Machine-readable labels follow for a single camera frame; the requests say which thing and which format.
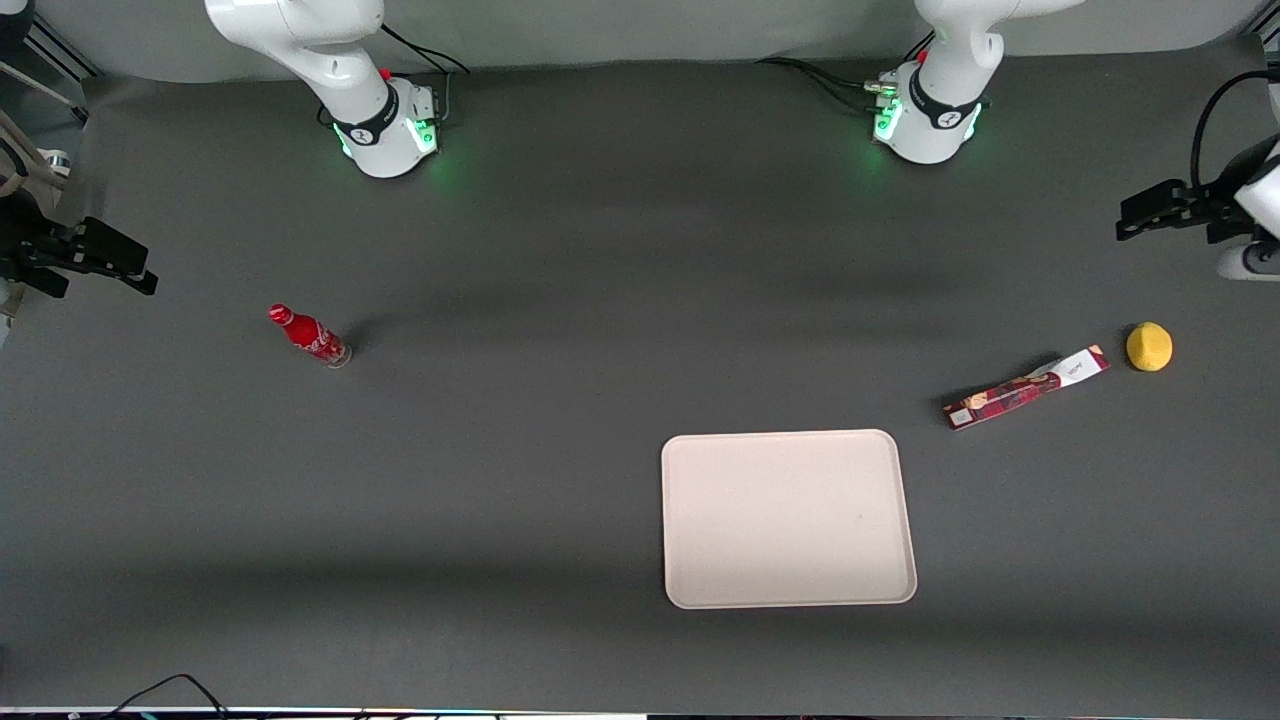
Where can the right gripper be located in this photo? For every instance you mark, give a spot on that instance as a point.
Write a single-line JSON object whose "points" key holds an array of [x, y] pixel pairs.
{"points": [[30, 252]]}

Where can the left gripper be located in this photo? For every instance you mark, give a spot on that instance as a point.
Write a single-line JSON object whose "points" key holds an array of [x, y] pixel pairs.
{"points": [[1207, 213]]}

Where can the red cookie box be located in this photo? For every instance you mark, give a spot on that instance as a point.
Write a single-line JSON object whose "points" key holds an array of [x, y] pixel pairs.
{"points": [[1025, 388]]}

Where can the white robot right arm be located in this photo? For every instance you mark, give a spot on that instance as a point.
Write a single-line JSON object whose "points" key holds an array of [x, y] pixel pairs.
{"points": [[335, 70]]}

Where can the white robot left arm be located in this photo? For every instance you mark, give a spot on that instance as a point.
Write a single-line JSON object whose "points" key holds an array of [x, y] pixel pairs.
{"points": [[945, 100]]}

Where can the beige plastic tray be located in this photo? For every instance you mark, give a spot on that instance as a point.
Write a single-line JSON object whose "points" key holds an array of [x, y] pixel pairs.
{"points": [[788, 518]]}

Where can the yellow lemon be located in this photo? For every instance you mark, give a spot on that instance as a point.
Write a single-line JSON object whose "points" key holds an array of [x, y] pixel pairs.
{"points": [[1149, 347]]}

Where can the red cola bottle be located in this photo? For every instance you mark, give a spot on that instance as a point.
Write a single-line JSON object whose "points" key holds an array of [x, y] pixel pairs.
{"points": [[310, 336]]}

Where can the metal frame strut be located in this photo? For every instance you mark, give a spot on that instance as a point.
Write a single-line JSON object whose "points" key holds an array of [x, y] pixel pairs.
{"points": [[55, 55]]}

